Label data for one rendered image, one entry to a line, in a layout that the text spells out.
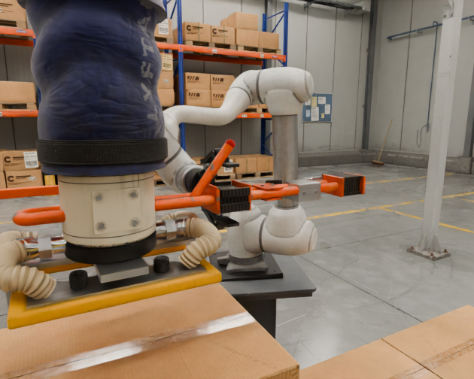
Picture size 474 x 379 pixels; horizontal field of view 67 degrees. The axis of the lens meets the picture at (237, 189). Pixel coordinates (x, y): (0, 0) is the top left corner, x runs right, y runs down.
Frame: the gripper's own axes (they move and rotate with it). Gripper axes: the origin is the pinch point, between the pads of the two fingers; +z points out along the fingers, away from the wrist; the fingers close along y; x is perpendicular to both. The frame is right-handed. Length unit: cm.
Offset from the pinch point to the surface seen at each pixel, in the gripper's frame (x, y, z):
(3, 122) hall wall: 105, -13, -836
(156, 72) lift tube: 17.9, -24.9, 6.1
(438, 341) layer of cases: -96, 70, -5
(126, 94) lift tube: 24.3, -20.7, 10.4
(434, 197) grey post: -318, 62, -153
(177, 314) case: 11.4, 29.9, -6.7
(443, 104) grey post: -318, -32, -154
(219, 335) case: 6.2, 29.9, 5.8
